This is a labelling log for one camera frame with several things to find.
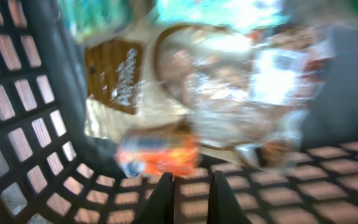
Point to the brown beige cookie pouch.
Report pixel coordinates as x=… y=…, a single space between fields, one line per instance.
x=243 y=94

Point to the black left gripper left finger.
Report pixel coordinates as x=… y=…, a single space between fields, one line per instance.
x=159 y=208

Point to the grey plastic shopping basket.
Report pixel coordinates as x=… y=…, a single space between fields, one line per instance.
x=51 y=165

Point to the small orange snack packet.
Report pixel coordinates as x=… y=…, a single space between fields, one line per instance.
x=153 y=153

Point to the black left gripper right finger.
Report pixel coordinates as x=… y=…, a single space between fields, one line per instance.
x=223 y=207

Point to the teal tissue packet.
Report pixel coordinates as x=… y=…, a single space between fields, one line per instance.
x=93 y=21

